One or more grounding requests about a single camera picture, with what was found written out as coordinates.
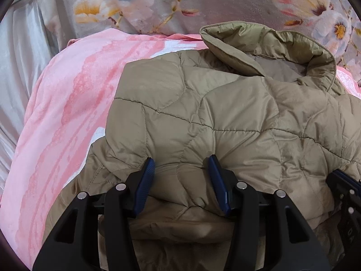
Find pink patterned blanket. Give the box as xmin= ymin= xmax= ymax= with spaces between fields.
xmin=0 ymin=28 xmax=361 ymax=269

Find grey floral bedsheet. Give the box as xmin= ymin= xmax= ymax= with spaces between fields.
xmin=34 ymin=0 xmax=361 ymax=85

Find silver satin curtain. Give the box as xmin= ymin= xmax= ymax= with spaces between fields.
xmin=1 ymin=0 xmax=58 ymax=188

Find tan quilted jacket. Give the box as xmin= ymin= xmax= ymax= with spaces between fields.
xmin=45 ymin=21 xmax=360 ymax=270

